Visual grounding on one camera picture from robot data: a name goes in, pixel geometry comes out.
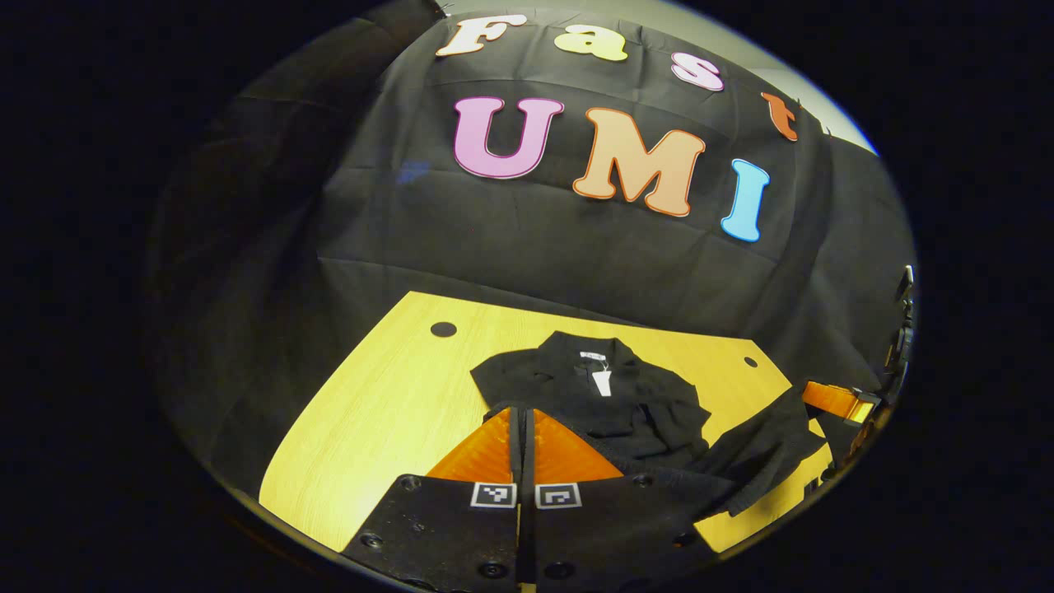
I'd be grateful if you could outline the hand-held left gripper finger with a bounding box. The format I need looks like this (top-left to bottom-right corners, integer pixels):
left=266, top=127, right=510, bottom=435
left=525, top=409, right=727, bottom=593
left=340, top=406, right=525, bottom=593

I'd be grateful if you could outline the black collared shirt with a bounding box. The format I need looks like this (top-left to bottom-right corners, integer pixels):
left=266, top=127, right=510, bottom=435
left=469, top=331, right=865, bottom=520

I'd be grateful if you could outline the black backdrop cloth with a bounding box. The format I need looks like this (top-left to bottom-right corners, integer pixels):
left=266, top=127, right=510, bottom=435
left=144, top=0, right=916, bottom=495

